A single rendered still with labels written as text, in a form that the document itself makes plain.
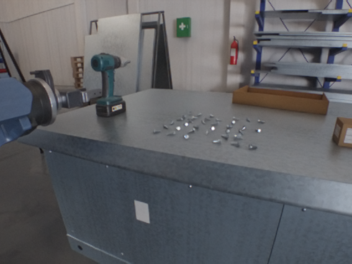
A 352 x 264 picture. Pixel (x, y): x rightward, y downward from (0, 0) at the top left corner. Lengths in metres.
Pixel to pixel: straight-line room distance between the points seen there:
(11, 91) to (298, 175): 0.64
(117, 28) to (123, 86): 0.99
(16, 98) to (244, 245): 0.68
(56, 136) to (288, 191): 0.66
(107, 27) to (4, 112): 3.62
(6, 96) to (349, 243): 0.85
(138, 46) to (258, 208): 3.28
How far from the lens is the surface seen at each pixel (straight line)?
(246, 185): 0.45
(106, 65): 0.81
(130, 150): 0.54
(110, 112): 0.82
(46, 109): 0.63
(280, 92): 1.30
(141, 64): 3.55
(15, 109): 0.56
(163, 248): 0.78
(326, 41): 4.30
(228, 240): 0.65
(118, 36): 3.86
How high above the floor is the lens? 0.86
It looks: 20 degrees down
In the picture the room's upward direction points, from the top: straight up
